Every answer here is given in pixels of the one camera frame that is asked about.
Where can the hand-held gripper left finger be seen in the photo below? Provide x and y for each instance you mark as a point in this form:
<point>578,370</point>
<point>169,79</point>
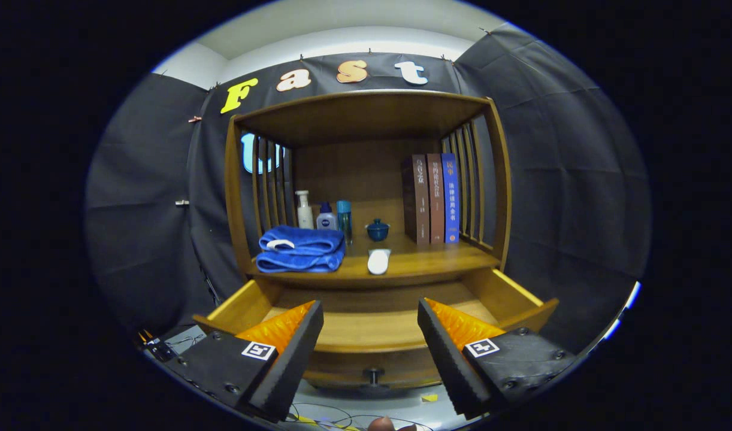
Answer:
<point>294,359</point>

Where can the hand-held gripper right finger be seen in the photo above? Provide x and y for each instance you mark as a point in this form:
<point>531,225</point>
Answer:
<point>447,359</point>

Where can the wooden drawer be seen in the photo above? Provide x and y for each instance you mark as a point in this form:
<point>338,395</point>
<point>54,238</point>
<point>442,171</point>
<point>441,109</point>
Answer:
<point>366,329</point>

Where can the white tube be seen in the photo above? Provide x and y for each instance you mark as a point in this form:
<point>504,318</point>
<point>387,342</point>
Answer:
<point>378,262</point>

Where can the wooden countertop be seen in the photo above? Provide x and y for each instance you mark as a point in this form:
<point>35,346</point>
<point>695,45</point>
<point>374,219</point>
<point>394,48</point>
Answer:
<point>426,257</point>

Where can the wooden cabinet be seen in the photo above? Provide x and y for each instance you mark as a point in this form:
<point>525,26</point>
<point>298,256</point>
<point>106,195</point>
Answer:
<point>354,117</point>

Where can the folded blue towel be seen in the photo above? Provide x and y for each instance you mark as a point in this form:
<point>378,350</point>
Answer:
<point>300,248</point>

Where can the white bottle with blue cap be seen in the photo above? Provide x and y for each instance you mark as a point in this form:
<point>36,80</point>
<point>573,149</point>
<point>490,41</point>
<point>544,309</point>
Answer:
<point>326,221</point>

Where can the white pump bottle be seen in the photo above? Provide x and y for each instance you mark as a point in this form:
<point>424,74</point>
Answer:
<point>304,215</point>

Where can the blue lidded cup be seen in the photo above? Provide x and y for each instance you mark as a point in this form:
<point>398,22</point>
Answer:
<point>377,231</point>

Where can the teal bottle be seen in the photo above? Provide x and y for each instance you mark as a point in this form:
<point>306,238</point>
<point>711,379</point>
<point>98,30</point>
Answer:
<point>344,215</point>

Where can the blue book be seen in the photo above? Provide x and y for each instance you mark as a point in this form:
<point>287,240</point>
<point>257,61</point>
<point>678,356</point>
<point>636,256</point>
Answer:
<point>450,197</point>

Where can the reddish brown book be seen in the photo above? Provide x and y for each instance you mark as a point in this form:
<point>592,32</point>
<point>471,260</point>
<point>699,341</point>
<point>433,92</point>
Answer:
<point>436,197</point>

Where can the dark brown book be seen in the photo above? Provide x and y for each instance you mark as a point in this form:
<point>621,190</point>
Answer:
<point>419,197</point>

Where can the black backdrop cloth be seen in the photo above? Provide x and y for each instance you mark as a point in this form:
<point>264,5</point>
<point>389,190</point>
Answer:
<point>557,179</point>

